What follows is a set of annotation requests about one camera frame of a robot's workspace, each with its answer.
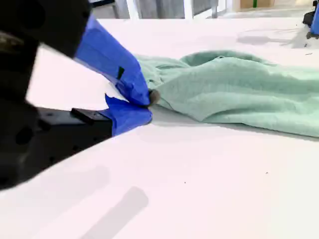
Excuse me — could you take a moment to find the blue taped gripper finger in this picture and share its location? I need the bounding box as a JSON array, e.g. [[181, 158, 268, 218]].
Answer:
[[37, 93, 153, 162], [41, 0, 160, 107]]

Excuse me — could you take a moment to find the pale green T-shirt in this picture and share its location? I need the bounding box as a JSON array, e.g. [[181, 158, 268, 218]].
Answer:
[[134, 49, 319, 138]]

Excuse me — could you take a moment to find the brown cardboard box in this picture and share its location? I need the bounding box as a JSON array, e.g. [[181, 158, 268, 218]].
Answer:
[[240, 0, 275, 12]]

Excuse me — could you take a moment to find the white frame post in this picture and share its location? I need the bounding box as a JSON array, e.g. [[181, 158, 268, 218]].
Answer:
[[183, 0, 194, 20], [125, 0, 143, 20]]

